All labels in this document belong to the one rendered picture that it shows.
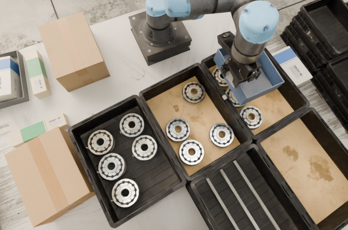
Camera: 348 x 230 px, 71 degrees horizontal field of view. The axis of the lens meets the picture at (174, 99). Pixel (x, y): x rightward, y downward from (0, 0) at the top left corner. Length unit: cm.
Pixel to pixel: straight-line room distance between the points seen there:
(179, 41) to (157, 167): 62
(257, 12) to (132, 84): 86
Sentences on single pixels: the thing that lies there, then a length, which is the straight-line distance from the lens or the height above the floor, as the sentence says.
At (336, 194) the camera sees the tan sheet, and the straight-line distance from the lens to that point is 124.
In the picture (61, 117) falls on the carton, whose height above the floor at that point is 76.
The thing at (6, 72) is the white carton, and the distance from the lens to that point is 139.
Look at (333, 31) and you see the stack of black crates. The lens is 206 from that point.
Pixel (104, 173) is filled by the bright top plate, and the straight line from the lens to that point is 102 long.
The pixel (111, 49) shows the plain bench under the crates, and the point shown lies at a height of 70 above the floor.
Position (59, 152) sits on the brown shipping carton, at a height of 86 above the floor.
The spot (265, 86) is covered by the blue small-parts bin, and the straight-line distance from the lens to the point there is 94.
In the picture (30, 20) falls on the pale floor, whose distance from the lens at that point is 261.
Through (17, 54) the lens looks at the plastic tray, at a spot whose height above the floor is 75.
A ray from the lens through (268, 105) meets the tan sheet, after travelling 118.
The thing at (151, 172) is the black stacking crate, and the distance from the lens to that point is 103.
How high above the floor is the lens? 185
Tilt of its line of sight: 70 degrees down
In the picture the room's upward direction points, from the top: 8 degrees clockwise
